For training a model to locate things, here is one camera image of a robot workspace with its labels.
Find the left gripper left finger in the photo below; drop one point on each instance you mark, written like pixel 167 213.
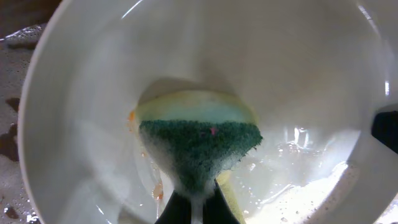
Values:
pixel 177 211

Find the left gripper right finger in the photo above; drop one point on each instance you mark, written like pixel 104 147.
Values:
pixel 216 209

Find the green yellow sponge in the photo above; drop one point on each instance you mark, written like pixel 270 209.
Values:
pixel 193 136

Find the grey green plate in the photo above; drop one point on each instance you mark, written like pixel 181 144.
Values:
pixel 315 74

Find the middle dark wet tray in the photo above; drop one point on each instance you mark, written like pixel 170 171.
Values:
pixel 16 51

